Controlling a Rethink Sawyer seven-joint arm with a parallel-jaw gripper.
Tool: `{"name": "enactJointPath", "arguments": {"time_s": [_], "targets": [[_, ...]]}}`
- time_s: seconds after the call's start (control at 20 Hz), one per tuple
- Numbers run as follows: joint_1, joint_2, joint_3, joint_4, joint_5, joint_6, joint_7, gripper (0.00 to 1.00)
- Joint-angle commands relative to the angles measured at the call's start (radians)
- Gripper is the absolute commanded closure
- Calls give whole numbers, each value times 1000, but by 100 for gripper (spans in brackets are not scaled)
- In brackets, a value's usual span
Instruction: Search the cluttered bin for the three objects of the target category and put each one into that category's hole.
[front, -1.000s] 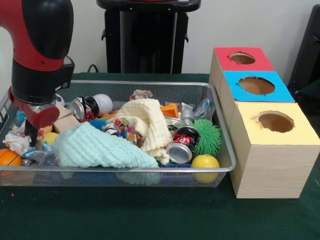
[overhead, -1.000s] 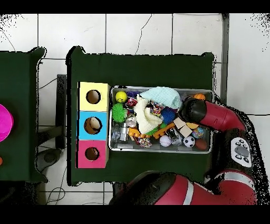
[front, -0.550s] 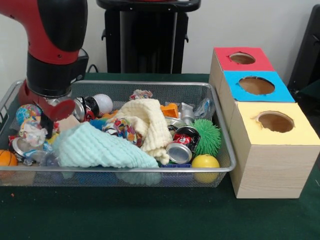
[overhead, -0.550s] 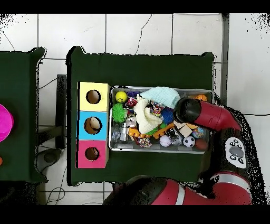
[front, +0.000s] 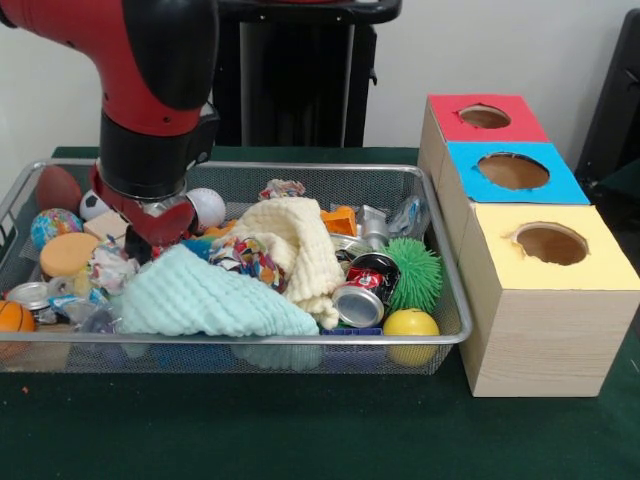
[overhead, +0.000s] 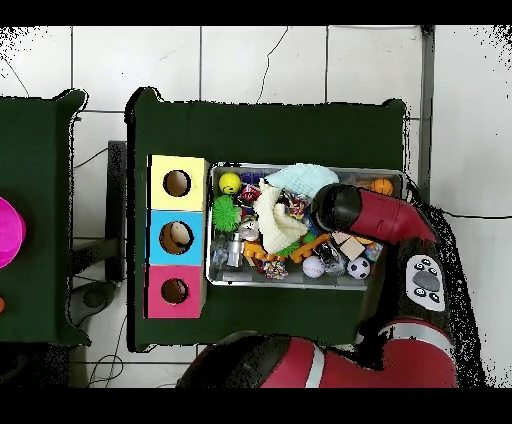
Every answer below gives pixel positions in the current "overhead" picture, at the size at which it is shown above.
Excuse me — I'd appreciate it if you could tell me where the pink round disc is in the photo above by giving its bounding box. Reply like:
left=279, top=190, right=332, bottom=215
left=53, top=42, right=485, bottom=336
left=0, top=196, right=28, bottom=270

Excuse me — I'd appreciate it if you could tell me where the clear shallow mesh bin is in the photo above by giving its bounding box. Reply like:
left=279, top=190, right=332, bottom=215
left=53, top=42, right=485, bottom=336
left=207, top=163, right=409, bottom=293

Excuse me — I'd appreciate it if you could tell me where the plain wooden block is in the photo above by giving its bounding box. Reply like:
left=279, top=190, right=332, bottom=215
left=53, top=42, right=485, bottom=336
left=337, top=235, right=367, bottom=261

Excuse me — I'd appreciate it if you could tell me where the small white baseball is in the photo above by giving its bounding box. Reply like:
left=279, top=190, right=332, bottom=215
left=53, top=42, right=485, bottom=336
left=302, top=255, right=327, bottom=280

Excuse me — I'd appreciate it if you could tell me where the dark green side table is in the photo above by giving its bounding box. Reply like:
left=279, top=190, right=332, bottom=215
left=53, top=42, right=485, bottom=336
left=0, top=89, right=89, bottom=347

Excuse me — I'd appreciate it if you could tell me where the black stand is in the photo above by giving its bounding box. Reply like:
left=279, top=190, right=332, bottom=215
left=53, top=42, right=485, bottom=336
left=106, top=140, right=128, bottom=283

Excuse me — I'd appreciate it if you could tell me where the wooden box with three holes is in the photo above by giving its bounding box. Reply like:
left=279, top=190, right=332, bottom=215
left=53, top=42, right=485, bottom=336
left=144, top=154, right=209, bottom=320

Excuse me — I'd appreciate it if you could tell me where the small black white soccer ball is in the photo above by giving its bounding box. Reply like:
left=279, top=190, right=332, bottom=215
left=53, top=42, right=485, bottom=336
left=347, top=256, right=373, bottom=281

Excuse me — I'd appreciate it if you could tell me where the yellow smiley ball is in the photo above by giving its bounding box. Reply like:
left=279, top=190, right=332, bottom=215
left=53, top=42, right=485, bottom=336
left=218, top=171, right=242, bottom=196

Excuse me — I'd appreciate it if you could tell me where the grey vertical pole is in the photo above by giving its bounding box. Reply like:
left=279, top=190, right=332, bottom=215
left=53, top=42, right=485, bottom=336
left=411, top=25, right=437, bottom=209

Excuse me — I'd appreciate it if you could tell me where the mint green waffle cloth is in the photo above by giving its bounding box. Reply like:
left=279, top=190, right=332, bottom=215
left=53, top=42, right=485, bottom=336
left=263, top=163, right=341, bottom=199

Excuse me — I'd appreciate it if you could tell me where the orange toy building block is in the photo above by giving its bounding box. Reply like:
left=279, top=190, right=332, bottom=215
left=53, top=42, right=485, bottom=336
left=243, top=231, right=332, bottom=267

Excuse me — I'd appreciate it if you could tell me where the green fuzzy toy with eyes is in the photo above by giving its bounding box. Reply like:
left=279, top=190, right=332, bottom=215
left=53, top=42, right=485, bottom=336
left=211, top=195, right=241, bottom=234

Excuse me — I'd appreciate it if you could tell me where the dark green table cloth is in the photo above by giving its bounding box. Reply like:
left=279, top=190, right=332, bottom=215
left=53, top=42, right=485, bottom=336
left=125, top=86, right=409, bottom=353

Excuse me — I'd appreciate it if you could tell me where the black cable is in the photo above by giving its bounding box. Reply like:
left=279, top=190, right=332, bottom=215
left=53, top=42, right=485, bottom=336
left=439, top=209, right=512, bottom=221

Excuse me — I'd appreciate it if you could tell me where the small orange basketball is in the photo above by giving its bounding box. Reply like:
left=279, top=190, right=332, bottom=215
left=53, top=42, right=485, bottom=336
left=371, top=177, right=395, bottom=197

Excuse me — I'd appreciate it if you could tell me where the colourful knotted rope toy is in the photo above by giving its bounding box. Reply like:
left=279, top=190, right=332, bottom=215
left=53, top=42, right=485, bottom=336
left=279, top=191, right=310, bottom=219

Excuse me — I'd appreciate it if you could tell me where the cream waffle cloth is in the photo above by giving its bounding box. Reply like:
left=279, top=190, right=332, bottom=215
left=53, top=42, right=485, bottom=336
left=252, top=179, right=309, bottom=256

